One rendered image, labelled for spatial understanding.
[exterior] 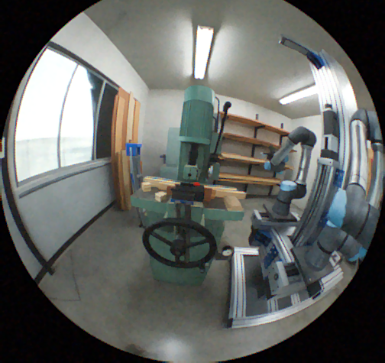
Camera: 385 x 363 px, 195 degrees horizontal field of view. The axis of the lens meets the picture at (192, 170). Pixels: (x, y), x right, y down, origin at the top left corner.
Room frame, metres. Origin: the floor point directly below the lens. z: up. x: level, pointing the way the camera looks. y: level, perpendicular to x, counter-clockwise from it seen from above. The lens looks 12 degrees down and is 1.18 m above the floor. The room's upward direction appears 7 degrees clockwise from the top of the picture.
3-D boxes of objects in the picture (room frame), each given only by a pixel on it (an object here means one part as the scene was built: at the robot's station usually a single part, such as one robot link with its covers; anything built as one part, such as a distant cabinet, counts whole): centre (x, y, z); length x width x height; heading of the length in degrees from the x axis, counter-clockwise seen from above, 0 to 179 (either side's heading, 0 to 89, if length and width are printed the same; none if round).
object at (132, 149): (1.29, 0.71, 0.58); 0.27 x 0.25 x 1.16; 94
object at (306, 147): (0.60, -0.83, 1.19); 0.15 x 0.12 x 0.55; 92
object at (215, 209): (0.52, 0.01, 0.87); 0.61 x 0.30 x 0.06; 88
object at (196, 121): (0.63, 0.01, 1.35); 0.18 x 0.18 x 0.31
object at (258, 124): (2.69, -1.67, 1.20); 2.71 x 0.56 x 2.40; 92
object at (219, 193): (0.63, -0.08, 0.92); 0.55 x 0.02 x 0.04; 88
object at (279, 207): (0.60, -0.69, 0.87); 0.15 x 0.15 x 0.10
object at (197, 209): (0.44, 0.01, 0.92); 0.15 x 0.13 x 0.09; 88
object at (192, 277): (0.75, 0.01, 0.36); 0.58 x 0.45 x 0.71; 178
